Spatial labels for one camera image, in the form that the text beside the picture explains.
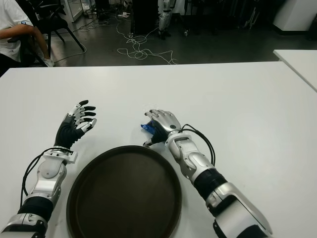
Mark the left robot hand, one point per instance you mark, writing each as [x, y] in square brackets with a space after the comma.
[67, 132]

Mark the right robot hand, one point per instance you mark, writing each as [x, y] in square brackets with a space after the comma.
[167, 121]

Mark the blue Oreo cookie pack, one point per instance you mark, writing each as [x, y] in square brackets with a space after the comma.
[148, 127]

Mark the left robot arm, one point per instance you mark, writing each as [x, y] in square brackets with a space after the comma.
[47, 176]

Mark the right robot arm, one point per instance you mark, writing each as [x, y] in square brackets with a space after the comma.
[205, 171]

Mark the dark brown round tray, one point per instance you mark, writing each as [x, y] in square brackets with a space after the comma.
[123, 196]

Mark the standing silver humanoid robot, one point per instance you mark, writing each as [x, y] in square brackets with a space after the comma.
[164, 18]

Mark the black floor cabinet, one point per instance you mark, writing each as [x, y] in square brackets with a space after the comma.
[145, 17]

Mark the black chair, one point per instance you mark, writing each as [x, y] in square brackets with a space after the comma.
[55, 23]

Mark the white power strip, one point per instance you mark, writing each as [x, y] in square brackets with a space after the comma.
[123, 15]

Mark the seated person white shirt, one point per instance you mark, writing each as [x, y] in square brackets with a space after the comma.
[10, 24]

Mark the white glass-front cabinet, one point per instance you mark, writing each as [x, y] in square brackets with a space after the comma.
[74, 10]

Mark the white side table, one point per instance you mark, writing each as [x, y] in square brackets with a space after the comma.
[302, 63]

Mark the white black-based cabinet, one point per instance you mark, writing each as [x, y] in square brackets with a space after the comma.
[297, 15]

